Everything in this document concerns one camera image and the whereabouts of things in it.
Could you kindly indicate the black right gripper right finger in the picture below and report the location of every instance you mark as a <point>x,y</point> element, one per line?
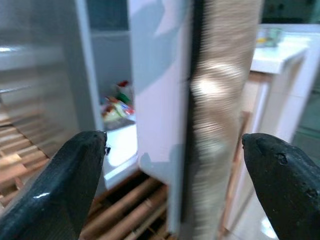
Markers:
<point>287,190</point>

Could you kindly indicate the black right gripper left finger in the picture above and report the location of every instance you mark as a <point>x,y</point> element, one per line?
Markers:
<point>50,195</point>

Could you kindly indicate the white fridge door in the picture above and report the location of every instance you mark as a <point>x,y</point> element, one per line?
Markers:
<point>160,100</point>

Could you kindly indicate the grey small fridge body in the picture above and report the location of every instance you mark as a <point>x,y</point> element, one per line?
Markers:
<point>50,75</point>

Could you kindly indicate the cream counter cabinet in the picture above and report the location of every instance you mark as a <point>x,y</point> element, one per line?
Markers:
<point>275,112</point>

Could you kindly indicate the wooden slat pallet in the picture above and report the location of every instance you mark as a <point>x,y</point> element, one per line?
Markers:
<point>130,205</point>

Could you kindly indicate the dark green glass door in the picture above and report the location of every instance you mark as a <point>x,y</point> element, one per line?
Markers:
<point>310,112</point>

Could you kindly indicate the colourful snack packet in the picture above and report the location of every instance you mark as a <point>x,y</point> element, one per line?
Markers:
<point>117,111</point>

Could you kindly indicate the red green white packet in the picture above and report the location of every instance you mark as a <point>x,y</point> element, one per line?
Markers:
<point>123,91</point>

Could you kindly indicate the white countertop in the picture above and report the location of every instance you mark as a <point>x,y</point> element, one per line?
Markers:
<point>275,57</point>

